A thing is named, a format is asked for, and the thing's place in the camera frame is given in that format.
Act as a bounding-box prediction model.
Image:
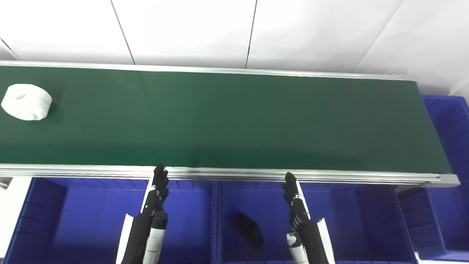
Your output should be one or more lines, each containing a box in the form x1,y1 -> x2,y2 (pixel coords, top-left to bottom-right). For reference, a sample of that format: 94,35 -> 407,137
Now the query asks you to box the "blue plastic bin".
216,181 -> 419,264
398,95 -> 469,263
3,177 -> 217,264

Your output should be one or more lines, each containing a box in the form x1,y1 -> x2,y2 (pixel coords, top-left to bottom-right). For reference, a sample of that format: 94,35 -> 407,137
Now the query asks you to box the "green conveyor belt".
0,66 -> 453,175
0,60 -> 461,188

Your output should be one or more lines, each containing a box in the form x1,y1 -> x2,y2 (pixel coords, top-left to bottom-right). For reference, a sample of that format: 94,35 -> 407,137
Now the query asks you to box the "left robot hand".
116,165 -> 170,264

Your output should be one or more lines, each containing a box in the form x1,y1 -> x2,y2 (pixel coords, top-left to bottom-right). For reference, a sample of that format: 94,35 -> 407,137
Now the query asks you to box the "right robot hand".
282,172 -> 336,264

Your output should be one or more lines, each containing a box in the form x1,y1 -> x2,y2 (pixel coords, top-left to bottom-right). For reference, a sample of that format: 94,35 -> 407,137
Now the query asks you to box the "white round plastic part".
1,84 -> 53,121

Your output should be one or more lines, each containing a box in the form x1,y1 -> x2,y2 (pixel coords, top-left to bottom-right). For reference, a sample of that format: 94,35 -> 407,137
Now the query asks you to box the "black plastic part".
232,212 -> 265,247

